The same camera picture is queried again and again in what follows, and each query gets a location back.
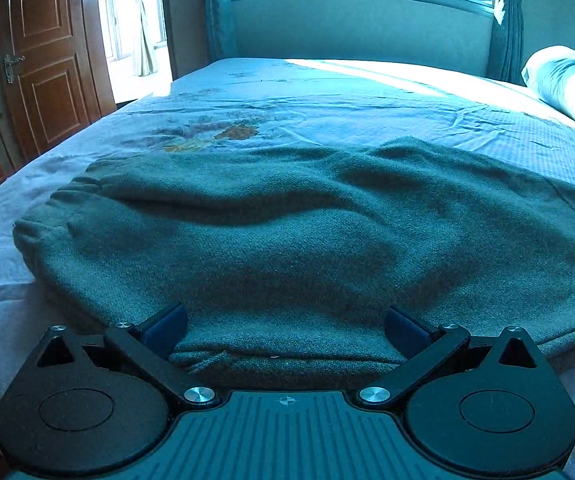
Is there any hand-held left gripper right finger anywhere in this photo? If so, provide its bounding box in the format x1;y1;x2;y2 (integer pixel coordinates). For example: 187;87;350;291
356;305;543;408

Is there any brown wooden door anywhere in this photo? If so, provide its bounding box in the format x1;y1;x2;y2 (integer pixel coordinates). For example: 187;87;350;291
0;0;117;162

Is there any bed with floral bedsheet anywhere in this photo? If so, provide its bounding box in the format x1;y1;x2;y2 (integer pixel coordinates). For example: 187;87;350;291
0;56;575;480

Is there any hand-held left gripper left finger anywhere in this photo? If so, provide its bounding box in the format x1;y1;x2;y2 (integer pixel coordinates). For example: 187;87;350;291
35;302;221;408

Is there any balcony window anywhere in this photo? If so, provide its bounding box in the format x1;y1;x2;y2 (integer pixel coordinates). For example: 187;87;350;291
95;0;169;78

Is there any white sheer curtain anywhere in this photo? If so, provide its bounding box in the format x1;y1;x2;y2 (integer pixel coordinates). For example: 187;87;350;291
132;0;159;78

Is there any white pillow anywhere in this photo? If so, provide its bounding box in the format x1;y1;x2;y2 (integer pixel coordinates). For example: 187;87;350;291
520;45;575;141

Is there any teal curtain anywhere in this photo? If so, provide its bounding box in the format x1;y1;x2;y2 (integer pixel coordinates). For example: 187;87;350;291
202;0;239;63
487;0;527;86

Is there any metal door handle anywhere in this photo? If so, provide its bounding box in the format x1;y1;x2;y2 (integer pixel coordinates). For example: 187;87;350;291
2;53;25;85

